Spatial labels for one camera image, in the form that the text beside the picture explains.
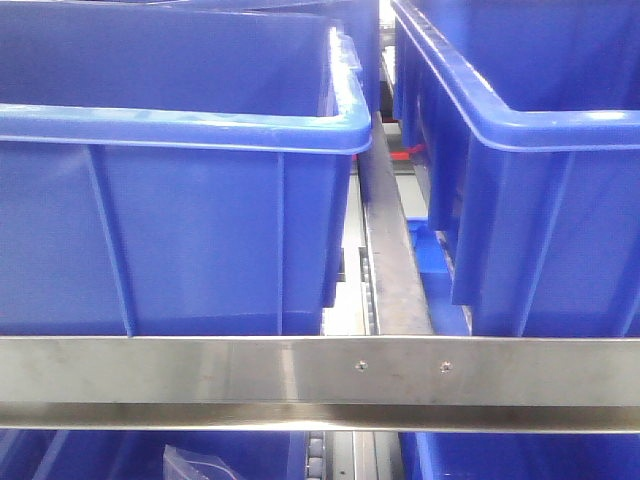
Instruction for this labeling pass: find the blue bin lower level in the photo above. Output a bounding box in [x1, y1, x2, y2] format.
[407, 218, 470, 336]

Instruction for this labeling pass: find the blue plastic bin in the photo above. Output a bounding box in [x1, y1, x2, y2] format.
[393, 1, 639, 337]
[1, 1, 371, 336]

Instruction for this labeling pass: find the blue bin lower right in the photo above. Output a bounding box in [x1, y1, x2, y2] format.
[399, 432, 639, 479]

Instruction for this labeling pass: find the blue plastic bin right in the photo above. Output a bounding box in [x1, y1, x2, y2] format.
[393, 1, 639, 337]

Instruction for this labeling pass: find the clear plastic bag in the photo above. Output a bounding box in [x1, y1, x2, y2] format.
[163, 445, 239, 480]

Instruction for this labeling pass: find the blue bin lower left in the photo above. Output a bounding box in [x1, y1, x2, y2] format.
[1, 429, 307, 479]

